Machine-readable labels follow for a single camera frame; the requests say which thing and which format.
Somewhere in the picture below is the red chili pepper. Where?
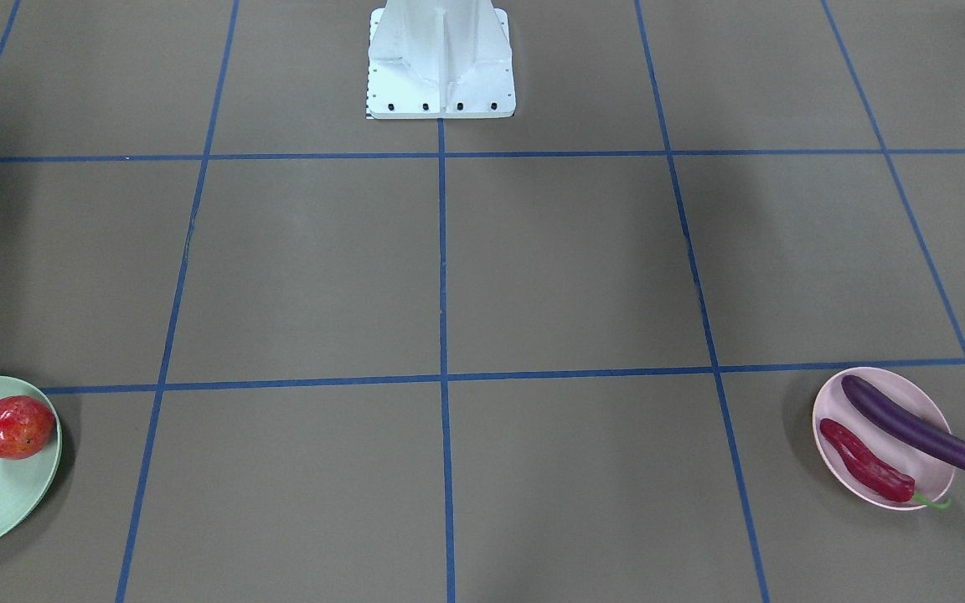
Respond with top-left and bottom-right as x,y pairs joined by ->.
818,417 -> 951,510

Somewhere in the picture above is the red orange pomegranate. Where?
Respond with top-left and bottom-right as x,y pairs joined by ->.
0,394 -> 57,461

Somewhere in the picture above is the purple eggplant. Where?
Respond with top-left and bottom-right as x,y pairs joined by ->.
841,374 -> 965,471

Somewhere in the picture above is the pink plate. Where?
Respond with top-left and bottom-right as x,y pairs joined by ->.
808,367 -> 957,512

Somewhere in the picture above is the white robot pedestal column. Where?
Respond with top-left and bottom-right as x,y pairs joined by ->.
365,1 -> 517,120

